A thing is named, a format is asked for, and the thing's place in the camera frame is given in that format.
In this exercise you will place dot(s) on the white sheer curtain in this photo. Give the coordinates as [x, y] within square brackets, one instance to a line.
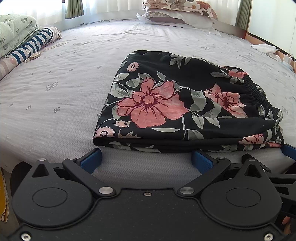
[111, 8]

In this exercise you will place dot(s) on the white wardrobe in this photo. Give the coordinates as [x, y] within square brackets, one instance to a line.
[270, 20]

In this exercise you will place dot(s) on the white cloth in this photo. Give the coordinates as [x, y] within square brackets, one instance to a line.
[266, 48]

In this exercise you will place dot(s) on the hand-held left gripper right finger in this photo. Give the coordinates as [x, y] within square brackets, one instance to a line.
[201, 162]

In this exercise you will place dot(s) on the black floral pants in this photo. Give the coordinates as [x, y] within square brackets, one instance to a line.
[161, 104]

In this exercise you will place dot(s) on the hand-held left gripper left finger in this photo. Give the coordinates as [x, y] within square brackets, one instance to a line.
[90, 161]

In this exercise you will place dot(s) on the small beige clip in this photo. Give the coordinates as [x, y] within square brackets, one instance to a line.
[34, 55]

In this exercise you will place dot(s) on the wooden bed frame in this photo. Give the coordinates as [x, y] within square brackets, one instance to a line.
[254, 39]

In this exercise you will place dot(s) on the pale green quilt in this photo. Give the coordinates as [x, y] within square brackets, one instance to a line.
[13, 32]

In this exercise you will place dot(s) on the mauve small-print pillow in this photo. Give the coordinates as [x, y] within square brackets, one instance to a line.
[161, 16]

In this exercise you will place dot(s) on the blue white striped blanket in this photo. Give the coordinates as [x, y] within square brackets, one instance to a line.
[30, 47]

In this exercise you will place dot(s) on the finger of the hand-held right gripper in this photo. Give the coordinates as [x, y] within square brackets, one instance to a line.
[282, 178]
[290, 151]

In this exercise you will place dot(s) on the white power adapter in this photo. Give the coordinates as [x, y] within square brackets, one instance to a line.
[287, 59]

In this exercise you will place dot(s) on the person's right hand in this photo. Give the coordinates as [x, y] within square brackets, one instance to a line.
[286, 221]

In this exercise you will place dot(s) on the light blue cloth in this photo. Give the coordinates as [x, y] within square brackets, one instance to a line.
[289, 66]

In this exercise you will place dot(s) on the green curtain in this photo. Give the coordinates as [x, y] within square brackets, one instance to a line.
[244, 14]
[74, 9]

